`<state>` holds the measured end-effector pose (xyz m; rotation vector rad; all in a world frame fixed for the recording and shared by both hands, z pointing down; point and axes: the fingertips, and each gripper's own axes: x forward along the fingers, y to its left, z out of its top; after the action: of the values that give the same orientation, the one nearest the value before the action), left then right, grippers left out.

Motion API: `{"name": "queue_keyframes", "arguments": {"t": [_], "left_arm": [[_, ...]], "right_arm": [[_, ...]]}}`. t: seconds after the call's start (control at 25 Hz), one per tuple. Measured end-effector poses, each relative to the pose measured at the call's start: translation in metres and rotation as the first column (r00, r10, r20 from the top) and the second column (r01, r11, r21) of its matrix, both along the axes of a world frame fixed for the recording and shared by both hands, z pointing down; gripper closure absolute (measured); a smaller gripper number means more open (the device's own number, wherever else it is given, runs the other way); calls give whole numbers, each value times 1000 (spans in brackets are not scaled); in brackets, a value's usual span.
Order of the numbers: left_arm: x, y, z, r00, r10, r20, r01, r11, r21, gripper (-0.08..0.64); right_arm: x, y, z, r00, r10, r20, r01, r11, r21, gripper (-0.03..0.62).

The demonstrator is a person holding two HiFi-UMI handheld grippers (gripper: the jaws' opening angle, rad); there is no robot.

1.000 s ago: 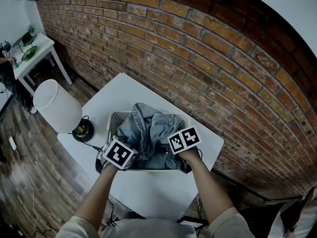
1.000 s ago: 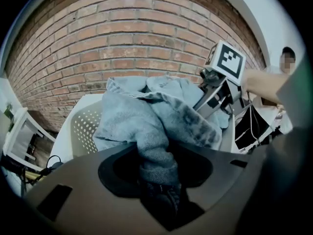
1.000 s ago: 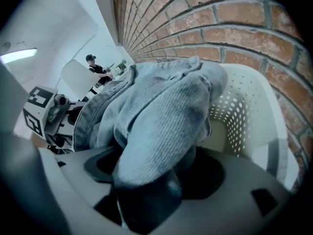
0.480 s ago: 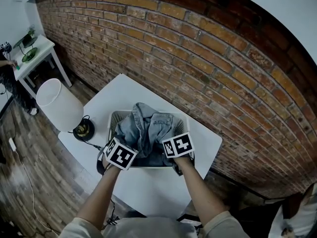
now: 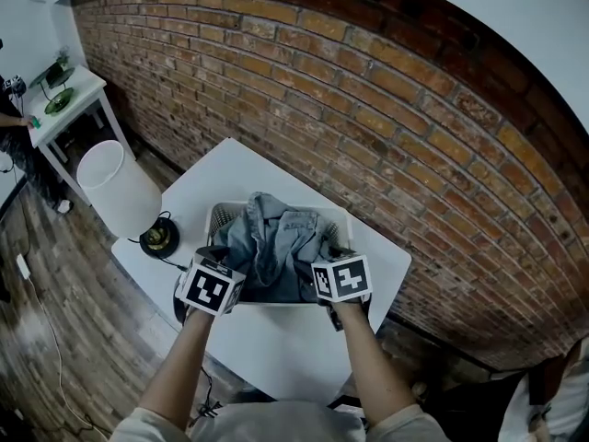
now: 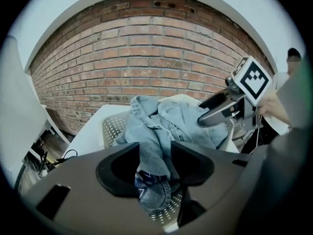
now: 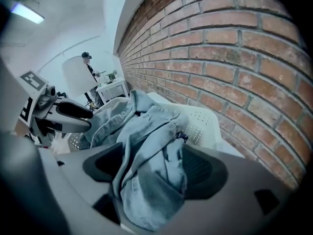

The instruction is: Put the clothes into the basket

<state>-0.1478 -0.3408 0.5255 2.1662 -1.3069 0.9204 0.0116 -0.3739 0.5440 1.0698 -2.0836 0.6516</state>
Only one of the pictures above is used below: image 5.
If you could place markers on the white power adapter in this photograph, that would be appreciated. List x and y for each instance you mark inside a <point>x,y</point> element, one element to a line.
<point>23,266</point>

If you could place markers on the small green object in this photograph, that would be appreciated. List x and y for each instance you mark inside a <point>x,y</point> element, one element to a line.
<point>35,122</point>

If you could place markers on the table lamp with white shade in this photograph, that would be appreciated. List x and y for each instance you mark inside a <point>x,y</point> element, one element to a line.
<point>119,187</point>

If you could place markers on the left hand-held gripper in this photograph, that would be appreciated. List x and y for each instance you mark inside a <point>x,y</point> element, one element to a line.
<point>209,288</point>

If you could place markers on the white square table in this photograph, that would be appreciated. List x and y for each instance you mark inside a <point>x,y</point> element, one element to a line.
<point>276,339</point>

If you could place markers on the cream perforated plastic basket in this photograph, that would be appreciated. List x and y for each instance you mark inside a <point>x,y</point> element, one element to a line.
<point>221,217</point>

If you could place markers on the light blue denim garment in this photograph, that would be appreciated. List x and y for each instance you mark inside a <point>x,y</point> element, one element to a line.
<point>271,242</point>

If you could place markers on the person's left forearm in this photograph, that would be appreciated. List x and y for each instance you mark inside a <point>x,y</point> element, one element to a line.
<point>179,371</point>

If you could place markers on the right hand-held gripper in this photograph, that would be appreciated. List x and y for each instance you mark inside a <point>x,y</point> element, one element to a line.
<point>345,279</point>

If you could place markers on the person's right forearm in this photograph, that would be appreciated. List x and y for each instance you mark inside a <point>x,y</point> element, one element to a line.
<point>373,366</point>

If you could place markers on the green tiered tray stand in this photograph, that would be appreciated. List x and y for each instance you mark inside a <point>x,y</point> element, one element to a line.
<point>57,90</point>

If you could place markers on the white side table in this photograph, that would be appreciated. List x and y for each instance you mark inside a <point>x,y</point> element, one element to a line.
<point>83,95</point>

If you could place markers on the person's light shirt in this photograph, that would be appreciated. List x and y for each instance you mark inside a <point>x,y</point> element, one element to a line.
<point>276,424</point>

